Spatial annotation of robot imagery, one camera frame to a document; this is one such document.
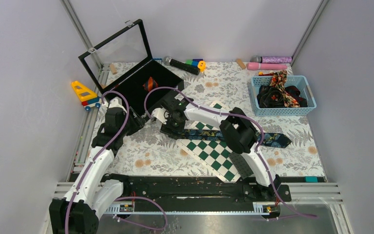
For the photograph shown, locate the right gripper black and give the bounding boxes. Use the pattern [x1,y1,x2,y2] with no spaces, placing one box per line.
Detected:
[160,112,186,141]

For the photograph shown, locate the dark blue floral tie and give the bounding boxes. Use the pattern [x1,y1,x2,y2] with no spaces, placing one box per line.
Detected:
[173,129,292,148]

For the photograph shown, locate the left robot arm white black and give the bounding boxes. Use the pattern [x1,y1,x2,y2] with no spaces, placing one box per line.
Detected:
[49,107,146,234]

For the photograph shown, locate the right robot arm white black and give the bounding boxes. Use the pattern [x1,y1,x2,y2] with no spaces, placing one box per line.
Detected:
[152,98,283,201]

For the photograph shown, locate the dark red ties pile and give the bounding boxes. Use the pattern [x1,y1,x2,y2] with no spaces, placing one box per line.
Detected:
[257,85,308,108]

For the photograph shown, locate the floral table mat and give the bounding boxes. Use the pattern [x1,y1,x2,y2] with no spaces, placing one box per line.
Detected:
[108,62,325,177]

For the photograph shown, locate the orange navy striped rolled tie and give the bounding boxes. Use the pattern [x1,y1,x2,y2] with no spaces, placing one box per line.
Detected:
[143,77,159,92]

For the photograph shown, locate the yellow toy truck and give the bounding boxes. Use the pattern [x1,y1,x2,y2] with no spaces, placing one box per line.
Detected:
[71,80,101,111]

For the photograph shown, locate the black glitter microphone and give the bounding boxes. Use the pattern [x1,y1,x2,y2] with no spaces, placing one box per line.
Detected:
[163,56,200,75]

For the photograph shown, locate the green white chessboard mat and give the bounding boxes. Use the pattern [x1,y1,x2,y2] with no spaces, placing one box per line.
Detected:
[176,100,249,183]

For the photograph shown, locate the wooden peg left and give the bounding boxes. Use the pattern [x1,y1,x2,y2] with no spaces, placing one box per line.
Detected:
[109,63,117,75]

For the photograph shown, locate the black display box glass lid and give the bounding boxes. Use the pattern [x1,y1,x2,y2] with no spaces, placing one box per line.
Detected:
[78,19,185,116]

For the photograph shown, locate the green blue block stack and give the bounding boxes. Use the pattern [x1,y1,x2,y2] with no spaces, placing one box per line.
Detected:
[185,59,203,67]

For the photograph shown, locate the grey studded baseplate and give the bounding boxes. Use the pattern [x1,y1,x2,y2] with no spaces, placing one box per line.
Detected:
[229,152,254,179]

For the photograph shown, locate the small wooden block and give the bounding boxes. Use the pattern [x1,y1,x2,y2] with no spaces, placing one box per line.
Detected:
[236,58,246,70]

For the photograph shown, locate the purple glitter microphone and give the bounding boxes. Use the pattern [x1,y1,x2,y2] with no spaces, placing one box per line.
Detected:
[250,56,293,64]

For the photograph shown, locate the red floral tie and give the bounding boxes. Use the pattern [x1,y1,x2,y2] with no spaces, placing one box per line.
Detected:
[269,70,300,108]

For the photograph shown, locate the light blue plastic basket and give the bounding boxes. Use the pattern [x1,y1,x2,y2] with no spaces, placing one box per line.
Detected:
[249,76,317,117]

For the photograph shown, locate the teal small block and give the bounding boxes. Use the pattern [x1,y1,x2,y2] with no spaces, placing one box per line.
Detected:
[304,176,318,183]

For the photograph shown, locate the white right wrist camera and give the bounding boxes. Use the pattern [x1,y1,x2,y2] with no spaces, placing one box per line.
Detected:
[151,108,169,124]

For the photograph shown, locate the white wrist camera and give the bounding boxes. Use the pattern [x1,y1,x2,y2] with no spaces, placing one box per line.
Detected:
[151,108,169,124]
[102,97,127,113]

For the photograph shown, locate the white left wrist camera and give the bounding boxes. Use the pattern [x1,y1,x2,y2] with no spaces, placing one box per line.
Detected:
[102,97,127,113]

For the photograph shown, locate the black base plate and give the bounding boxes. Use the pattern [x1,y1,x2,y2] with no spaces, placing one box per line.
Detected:
[101,174,292,212]

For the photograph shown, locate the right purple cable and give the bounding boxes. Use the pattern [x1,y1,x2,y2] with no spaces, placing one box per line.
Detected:
[144,86,318,221]

